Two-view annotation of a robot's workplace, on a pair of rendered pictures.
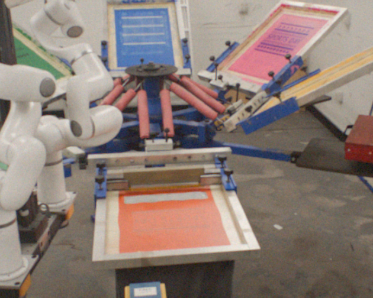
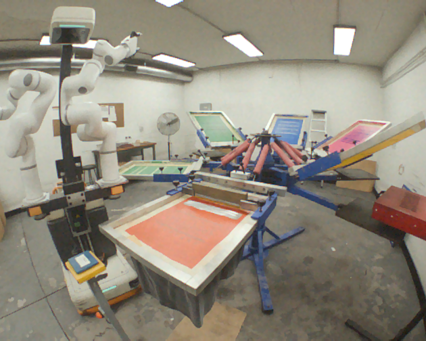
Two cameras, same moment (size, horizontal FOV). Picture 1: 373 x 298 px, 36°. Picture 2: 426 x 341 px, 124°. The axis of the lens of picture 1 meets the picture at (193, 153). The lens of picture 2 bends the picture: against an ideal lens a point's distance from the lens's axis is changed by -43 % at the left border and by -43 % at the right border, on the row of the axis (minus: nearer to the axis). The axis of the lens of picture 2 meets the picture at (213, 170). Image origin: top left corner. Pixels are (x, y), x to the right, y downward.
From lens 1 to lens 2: 1.68 m
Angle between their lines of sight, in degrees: 38
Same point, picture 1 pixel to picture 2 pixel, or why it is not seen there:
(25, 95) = (17, 84)
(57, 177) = (105, 163)
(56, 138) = (80, 129)
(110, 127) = (82, 117)
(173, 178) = (222, 197)
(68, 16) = (99, 49)
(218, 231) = (203, 249)
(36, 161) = (15, 127)
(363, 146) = (387, 209)
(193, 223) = (197, 234)
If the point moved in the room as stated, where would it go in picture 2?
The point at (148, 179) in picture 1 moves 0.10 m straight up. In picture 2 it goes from (207, 192) to (206, 176)
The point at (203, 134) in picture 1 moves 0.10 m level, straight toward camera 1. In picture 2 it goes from (285, 178) to (280, 181)
